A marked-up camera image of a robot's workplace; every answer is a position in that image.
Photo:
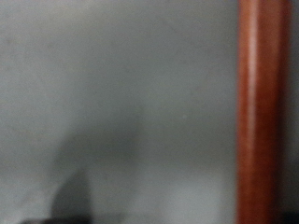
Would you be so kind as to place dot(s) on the gripper left finger with black tip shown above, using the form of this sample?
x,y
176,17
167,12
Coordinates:
x,y
56,221

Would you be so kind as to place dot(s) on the gripper right finger with black tip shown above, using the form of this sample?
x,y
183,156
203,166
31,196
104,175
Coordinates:
x,y
291,218

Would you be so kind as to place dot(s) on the brown wooden spoon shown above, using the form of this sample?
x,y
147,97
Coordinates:
x,y
261,109

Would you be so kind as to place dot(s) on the grey plastic crate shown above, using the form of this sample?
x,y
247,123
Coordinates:
x,y
124,77

